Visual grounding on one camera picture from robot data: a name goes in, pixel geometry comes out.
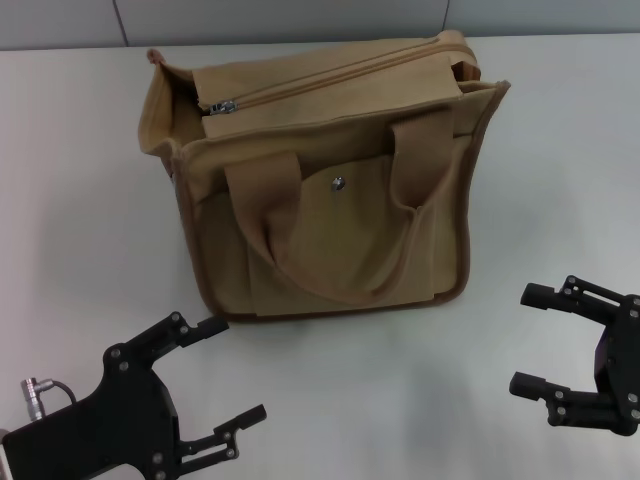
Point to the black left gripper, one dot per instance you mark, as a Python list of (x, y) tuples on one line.
[(125, 415)]

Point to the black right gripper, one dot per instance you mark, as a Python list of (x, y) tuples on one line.
[(625, 365)]

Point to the khaki canvas food bag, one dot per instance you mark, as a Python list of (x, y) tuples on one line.
[(350, 240)]

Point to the metal zipper slider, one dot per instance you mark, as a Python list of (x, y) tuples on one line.
[(223, 107)]

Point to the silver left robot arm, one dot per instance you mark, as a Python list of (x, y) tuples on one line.
[(2, 457)]

